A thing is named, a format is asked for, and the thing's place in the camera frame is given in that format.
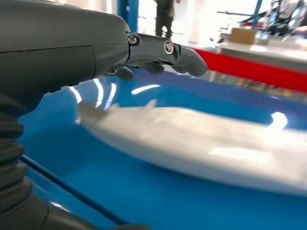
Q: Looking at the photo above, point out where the person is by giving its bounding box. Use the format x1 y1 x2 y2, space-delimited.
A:
154 0 181 39

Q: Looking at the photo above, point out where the cardboard box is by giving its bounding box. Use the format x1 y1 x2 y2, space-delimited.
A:
229 27 257 45

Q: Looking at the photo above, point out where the grey table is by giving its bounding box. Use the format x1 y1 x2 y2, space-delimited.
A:
216 40 307 72

